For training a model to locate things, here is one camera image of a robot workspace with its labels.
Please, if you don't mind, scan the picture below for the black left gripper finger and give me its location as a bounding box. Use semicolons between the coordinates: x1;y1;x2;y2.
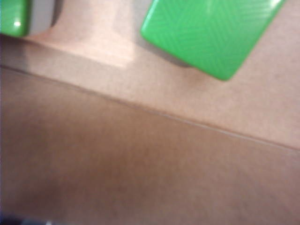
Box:
0;217;53;225

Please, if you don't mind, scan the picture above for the brown cardboard box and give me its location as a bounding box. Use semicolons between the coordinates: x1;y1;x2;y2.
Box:
0;0;300;225

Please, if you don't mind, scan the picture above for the green white mahjong tile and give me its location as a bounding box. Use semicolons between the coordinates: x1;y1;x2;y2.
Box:
0;0;57;38
140;0;287;82

